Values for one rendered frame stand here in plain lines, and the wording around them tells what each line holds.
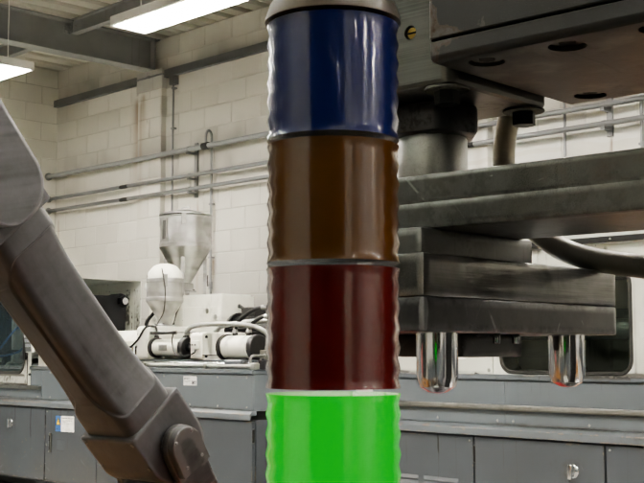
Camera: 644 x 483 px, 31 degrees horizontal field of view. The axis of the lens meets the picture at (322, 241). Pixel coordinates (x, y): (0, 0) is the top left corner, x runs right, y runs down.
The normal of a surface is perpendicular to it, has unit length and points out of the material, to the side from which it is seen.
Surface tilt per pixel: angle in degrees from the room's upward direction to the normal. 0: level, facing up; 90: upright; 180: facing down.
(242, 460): 90
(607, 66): 180
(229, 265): 90
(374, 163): 104
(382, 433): 76
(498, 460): 90
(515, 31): 90
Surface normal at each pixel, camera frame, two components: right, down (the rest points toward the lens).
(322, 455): -0.14, -0.33
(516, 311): 0.74, -0.06
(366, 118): 0.47, 0.16
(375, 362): 0.58, -0.32
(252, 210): -0.71, -0.06
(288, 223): -0.60, 0.17
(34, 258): 0.81, 0.14
